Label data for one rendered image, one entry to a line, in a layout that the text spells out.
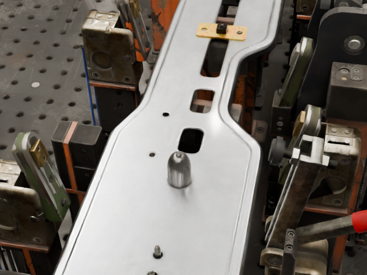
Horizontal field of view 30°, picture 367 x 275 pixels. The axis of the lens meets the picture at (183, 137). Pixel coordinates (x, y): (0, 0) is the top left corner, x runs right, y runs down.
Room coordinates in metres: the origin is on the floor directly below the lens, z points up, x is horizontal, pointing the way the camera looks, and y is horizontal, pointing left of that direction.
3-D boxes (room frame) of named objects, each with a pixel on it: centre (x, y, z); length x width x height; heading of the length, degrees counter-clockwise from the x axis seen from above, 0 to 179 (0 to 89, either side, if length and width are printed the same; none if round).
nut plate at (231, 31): (0.95, -0.07, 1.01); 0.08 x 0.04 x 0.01; 78
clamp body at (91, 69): (0.93, 0.11, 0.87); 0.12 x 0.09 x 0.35; 77
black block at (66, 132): (0.72, 0.16, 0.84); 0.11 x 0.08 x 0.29; 77
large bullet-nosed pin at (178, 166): (0.62, 0.01, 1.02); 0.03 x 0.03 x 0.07
